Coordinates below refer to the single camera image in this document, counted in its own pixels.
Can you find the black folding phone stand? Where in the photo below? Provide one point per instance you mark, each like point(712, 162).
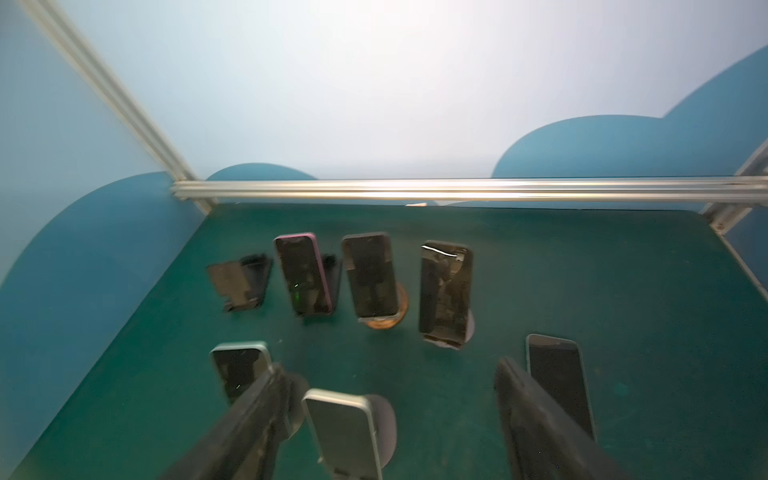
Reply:
point(242, 283)

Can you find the pink-edged phone back left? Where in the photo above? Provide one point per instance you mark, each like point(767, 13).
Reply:
point(303, 270)

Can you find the round wooden phone stand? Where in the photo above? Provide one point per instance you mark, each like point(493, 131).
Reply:
point(389, 322)

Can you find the black stand back left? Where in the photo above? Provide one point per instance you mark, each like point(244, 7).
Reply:
point(333, 271)

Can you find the grey round stand front middle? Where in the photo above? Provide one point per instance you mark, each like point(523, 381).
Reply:
point(385, 425)

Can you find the horizontal aluminium frame bar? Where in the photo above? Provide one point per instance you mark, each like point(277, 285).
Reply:
point(639, 189)

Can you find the dark phone back right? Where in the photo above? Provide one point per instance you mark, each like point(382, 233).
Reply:
point(445, 292)

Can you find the left aluminium frame post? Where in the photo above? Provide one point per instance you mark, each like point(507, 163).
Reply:
point(85, 60)

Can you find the light blue phone front left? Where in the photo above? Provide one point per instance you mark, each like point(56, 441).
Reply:
point(239, 364)

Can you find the right aluminium frame post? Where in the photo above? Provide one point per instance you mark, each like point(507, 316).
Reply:
point(739, 194)

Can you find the grey round stand back right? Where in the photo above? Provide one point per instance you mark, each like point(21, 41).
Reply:
point(470, 330)

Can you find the white-edged phone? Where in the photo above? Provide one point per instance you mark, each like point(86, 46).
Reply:
point(345, 433)

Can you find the grey round stand front left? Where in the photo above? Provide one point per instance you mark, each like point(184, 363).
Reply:
point(295, 414)

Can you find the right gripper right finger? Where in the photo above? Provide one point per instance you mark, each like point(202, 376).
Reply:
point(542, 441)

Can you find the dark phone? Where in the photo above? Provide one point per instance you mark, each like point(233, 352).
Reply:
point(445, 292)
point(369, 265)

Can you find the dark phone back middle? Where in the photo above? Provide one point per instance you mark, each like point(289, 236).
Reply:
point(369, 265)

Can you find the grey round stand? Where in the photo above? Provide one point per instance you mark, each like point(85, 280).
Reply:
point(295, 414)
point(385, 425)
point(470, 330)

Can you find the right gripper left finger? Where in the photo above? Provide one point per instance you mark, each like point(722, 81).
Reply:
point(244, 442)

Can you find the aluminium frame post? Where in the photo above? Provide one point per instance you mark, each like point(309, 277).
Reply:
point(739, 194)
point(85, 60)

